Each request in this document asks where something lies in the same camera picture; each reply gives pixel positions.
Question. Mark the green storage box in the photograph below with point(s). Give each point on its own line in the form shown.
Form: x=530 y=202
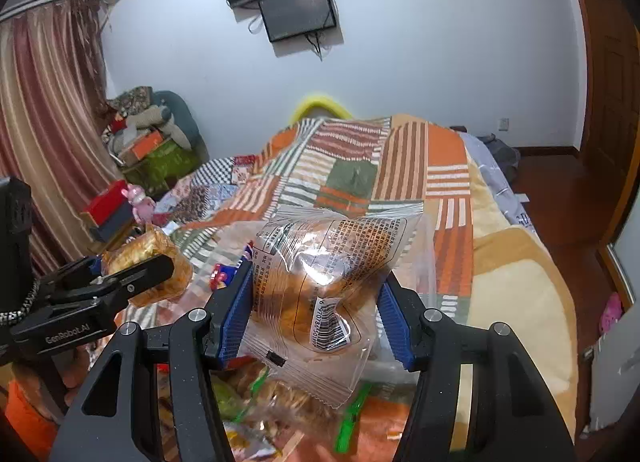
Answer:
x=170 y=162

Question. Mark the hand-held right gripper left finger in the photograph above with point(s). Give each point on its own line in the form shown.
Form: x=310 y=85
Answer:
x=235 y=322

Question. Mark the red gift box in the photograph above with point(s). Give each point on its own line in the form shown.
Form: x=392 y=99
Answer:
x=105 y=202

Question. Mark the dark grey box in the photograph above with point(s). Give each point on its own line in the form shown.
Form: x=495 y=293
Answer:
x=117 y=224

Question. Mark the yellow foam tube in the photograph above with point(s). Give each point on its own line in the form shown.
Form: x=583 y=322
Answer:
x=320 y=99

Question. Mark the brown wooden door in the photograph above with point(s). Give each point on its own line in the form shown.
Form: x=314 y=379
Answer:
x=610 y=92

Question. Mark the bright green snack packet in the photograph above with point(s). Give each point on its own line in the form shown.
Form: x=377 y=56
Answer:
x=352 y=417

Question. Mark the white appliance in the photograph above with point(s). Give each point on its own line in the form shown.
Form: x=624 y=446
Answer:
x=615 y=377

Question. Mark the pink plush toy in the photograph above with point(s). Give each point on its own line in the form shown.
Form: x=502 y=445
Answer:
x=142 y=207

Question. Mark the cream orange fleece blanket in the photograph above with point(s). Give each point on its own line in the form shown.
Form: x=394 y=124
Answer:
x=520 y=292

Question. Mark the pile of clothes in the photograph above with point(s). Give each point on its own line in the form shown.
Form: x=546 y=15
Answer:
x=132 y=97

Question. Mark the grey backpack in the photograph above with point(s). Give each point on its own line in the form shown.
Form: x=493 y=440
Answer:
x=502 y=152

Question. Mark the pink slipper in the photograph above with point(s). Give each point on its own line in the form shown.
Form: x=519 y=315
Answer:
x=610 y=314

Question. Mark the clear bread packet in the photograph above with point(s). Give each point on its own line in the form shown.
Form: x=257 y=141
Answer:
x=325 y=262
x=150 y=242

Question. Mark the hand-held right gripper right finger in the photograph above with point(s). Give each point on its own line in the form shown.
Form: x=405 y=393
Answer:
x=395 y=327

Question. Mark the checkered quilt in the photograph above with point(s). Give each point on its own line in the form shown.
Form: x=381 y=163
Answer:
x=210 y=177

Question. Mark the grey quilt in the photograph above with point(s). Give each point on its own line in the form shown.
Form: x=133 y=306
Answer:
x=500 y=192

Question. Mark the yellow green snack packet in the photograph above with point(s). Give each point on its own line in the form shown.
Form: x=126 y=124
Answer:
x=230 y=397

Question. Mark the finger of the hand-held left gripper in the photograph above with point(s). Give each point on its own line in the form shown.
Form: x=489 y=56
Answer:
x=150 y=274
x=75 y=269

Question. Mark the orange cardboard box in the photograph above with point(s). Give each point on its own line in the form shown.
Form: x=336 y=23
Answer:
x=150 y=144

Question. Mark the small black wall monitor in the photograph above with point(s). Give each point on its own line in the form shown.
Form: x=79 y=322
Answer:
x=297 y=12

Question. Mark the orange cloth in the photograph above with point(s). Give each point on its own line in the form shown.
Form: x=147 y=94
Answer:
x=25 y=407

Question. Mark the white wall socket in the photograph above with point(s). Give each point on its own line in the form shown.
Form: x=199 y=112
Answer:
x=504 y=123

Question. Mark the clear biscuit packet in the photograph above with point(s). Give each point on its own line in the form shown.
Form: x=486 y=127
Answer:
x=290 y=402

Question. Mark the striped brown curtain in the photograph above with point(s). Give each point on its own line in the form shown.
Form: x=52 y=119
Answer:
x=45 y=117

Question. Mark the orange striped patchwork blanket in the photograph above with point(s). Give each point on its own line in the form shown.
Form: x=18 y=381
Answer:
x=350 y=177

